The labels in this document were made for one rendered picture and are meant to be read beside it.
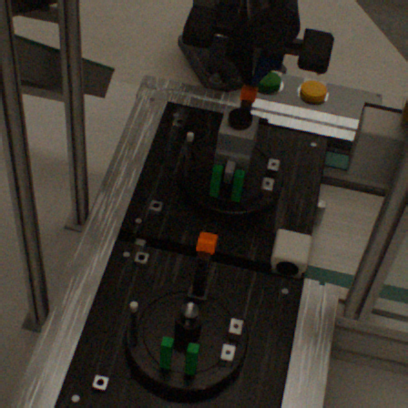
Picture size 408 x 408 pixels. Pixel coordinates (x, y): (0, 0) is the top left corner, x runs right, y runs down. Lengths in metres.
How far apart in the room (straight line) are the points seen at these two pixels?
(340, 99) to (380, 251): 0.41
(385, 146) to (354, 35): 0.74
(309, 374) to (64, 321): 0.29
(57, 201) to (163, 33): 0.42
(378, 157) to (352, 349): 0.32
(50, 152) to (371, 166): 0.59
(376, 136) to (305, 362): 0.30
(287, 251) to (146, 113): 0.33
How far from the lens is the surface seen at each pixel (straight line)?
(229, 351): 0.92
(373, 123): 0.84
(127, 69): 1.42
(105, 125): 1.33
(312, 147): 1.18
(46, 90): 1.02
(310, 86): 1.26
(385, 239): 0.90
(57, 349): 0.98
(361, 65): 1.50
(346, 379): 1.10
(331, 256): 1.13
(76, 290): 1.02
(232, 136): 1.01
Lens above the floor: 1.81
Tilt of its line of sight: 51 degrees down
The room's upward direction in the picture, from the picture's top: 7 degrees clockwise
